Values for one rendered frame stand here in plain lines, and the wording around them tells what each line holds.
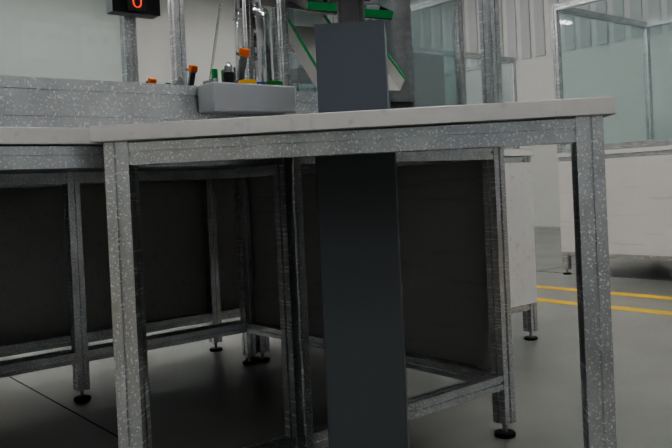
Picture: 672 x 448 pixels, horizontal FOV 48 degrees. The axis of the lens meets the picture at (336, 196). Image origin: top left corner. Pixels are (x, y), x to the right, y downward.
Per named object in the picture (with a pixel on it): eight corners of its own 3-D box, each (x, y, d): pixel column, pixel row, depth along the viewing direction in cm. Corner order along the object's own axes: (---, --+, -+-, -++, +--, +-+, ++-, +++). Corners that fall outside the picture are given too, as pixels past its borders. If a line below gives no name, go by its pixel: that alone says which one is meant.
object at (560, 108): (616, 113, 124) (615, 95, 124) (89, 142, 133) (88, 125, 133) (543, 138, 194) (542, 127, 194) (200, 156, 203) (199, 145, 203)
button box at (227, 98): (297, 112, 169) (296, 85, 168) (214, 110, 155) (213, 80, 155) (279, 116, 174) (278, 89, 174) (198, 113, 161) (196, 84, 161)
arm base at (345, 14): (366, 24, 155) (364, -5, 154) (334, 26, 155) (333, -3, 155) (368, 31, 161) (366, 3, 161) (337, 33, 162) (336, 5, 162)
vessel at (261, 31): (280, 83, 285) (275, -17, 285) (248, 81, 276) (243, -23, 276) (259, 88, 296) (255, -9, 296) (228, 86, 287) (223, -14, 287)
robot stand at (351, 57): (388, 119, 151) (383, 19, 150) (318, 123, 152) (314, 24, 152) (390, 125, 165) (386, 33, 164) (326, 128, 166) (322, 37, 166)
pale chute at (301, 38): (359, 88, 199) (364, 74, 196) (314, 87, 193) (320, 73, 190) (320, 28, 216) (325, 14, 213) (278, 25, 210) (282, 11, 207)
